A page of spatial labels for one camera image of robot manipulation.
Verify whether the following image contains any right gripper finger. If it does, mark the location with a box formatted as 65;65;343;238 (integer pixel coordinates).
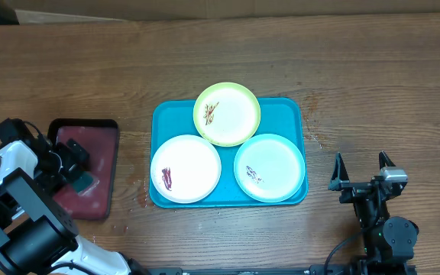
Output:
330;152;350;184
379;150;395;169

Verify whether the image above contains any green scouring sponge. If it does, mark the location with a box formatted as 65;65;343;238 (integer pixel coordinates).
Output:
71;172;94;193

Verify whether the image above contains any white plate with red stain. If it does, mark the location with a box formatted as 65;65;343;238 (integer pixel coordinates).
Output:
150;134;222;204

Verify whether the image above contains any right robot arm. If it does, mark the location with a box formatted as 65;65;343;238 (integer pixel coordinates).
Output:
322;151;419;275

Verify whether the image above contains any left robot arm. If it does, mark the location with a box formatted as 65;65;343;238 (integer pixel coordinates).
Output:
0;118;146;275

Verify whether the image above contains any black tray with red liner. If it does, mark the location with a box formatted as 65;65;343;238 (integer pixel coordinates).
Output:
47;118;119;220

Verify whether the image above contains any teal plastic tray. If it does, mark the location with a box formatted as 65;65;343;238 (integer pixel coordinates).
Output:
149;97;305;209

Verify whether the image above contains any light blue rimmed plate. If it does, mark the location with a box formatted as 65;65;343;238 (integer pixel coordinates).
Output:
233;134;306;204

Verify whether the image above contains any yellow-green rimmed plate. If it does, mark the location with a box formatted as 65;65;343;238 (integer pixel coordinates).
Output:
192;82;261;147

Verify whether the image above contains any cardboard panel at back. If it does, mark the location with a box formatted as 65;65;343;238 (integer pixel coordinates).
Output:
0;0;440;21

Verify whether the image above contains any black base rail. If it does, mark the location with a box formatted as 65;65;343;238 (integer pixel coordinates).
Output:
143;264;418;275

